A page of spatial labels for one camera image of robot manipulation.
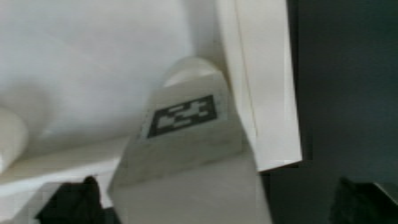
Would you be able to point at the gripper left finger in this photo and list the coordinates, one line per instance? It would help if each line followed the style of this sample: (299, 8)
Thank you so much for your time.
(74, 206)

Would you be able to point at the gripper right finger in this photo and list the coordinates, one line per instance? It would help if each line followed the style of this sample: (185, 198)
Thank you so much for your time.
(365, 203)

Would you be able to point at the white table leg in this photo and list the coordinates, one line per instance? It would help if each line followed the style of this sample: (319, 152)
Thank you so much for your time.
(187, 180)

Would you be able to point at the white square tabletop tray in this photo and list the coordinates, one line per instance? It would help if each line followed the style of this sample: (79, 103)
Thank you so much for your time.
(86, 53)

